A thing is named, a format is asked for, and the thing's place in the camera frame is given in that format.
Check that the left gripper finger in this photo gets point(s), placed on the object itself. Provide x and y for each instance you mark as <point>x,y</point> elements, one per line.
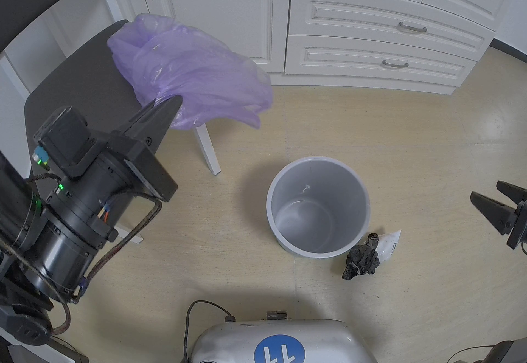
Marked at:
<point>158,122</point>
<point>138,119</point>

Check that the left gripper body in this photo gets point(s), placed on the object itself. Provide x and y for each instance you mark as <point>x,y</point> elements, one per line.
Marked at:
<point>123,172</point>

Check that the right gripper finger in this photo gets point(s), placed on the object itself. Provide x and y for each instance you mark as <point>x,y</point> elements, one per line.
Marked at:
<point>496,213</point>
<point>512,194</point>

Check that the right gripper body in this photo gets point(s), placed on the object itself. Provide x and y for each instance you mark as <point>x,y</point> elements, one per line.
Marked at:
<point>519,225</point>

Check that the purple plastic bag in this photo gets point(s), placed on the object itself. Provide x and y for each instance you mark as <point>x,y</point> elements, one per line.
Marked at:
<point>193,69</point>

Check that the white printed wrapper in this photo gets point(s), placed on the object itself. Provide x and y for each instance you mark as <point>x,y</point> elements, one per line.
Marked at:
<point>389,246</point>

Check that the black plastic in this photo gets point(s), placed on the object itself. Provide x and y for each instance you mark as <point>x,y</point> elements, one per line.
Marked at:
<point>362,260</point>

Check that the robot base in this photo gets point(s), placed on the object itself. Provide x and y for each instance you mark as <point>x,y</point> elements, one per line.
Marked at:
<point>288,340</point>

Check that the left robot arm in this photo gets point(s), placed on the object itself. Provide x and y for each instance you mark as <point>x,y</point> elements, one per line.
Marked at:
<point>53,258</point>

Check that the white trash bin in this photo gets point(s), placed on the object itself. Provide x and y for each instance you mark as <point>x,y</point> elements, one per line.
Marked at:
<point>317,188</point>

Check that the white chair with grey seat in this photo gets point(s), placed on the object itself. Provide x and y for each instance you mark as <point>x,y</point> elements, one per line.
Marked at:
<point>74,77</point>

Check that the white wardrobe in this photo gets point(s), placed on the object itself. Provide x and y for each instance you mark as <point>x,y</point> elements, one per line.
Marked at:
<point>350,15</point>

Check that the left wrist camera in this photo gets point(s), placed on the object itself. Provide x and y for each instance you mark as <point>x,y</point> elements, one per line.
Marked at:
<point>61,126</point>

